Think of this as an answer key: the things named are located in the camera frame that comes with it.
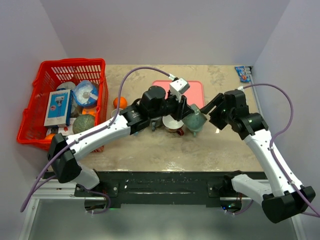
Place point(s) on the white speckled mug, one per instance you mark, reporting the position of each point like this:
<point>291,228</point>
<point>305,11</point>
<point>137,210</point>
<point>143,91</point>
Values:
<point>113,113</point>

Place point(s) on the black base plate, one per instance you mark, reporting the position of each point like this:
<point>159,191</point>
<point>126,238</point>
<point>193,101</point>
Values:
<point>161,188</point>

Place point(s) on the orange fruit on table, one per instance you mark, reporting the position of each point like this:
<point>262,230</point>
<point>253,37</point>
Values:
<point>120,102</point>

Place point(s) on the teal mug back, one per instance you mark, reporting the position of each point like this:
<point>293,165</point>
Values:
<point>195,121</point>

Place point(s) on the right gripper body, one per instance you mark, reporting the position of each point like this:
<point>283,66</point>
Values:
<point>220,116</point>

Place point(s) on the green melon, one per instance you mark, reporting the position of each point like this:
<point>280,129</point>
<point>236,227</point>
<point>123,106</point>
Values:
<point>83,123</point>

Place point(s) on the grey-blue mug front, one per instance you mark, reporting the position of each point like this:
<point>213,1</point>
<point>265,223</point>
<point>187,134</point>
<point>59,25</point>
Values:
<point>156,123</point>

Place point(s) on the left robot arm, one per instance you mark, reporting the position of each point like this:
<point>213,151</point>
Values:
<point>65,152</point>

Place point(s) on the blue product box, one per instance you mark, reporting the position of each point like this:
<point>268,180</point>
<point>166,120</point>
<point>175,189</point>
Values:
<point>58,112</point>

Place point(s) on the red plastic basket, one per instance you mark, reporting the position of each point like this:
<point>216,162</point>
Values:
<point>50,75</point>

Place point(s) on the blue white plastic bag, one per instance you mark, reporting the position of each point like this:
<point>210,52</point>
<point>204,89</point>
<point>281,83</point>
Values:
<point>86,94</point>

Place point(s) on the round tin can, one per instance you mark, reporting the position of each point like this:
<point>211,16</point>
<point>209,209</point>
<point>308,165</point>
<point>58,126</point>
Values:
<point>66,86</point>

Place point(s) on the pink tray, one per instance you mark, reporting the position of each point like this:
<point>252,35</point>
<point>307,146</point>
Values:
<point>194,95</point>

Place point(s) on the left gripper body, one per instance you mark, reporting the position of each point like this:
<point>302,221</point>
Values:
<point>171,106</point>

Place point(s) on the orange fruit in basket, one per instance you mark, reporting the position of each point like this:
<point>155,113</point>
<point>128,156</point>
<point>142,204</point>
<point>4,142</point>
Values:
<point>50,136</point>

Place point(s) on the dark red mug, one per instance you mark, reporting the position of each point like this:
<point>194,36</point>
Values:
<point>172,125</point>

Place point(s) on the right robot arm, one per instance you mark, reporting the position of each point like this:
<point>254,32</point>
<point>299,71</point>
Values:
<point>286,196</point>

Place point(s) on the blue snack packet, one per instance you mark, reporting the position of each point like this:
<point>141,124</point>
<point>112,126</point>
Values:
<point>242,74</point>

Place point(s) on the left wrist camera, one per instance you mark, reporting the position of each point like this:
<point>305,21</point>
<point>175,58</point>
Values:
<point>178,86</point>

